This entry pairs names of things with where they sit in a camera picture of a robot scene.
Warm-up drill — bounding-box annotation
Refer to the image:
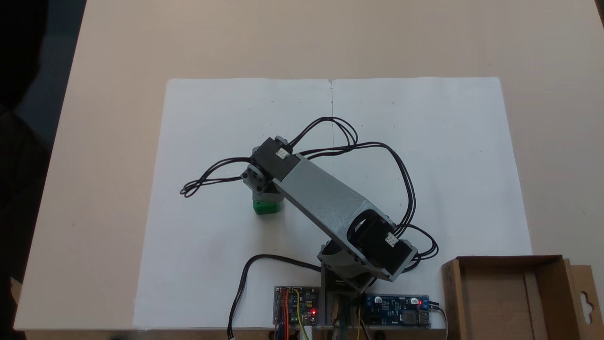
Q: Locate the yellow jumper wire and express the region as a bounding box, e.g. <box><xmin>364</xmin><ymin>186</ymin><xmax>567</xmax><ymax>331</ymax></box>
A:
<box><xmin>294</xmin><ymin>290</ymin><xmax>310</xmax><ymax>340</ymax></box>

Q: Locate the black gripper motor cable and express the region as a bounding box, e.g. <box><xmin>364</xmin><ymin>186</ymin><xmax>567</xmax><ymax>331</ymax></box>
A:
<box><xmin>180</xmin><ymin>157</ymin><xmax>258</xmax><ymax>198</ymax></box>

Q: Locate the brown cardboard box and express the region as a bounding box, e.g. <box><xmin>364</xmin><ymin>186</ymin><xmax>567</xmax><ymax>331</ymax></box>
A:
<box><xmin>441</xmin><ymin>255</ymin><xmax>596</xmax><ymax>340</ymax></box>

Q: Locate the black power cable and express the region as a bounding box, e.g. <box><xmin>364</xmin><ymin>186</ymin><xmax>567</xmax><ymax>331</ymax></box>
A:
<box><xmin>228</xmin><ymin>255</ymin><xmax>322</xmax><ymax>340</ymax></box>

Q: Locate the green die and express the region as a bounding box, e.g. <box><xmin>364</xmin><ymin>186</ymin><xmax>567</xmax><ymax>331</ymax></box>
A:
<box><xmin>253</xmin><ymin>199</ymin><xmax>285</xmax><ymax>217</ymax></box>

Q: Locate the black forearm motor cable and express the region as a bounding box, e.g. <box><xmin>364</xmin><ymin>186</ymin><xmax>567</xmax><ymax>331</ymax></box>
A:
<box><xmin>289</xmin><ymin>117</ymin><xmax>417</xmax><ymax>237</ymax></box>

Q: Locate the circuit board with red LED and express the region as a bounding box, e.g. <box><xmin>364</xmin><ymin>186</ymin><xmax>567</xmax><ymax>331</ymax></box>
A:
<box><xmin>274</xmin><ymin>286</ymin><xmax>320</xmax><ymax>327</ymax></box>

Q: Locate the red jumper wire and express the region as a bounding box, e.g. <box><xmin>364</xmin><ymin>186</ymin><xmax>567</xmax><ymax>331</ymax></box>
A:
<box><xmin>280</xmin><ymin>289</ymin><xmax>290</xmax><ymax>340</ymax></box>

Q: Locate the blue circuit board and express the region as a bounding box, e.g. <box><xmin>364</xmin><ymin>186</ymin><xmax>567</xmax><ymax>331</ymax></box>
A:
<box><xmin>366</xmin><ymin>295</ymin><xmax>431</xmax><ymax>327</ymax></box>

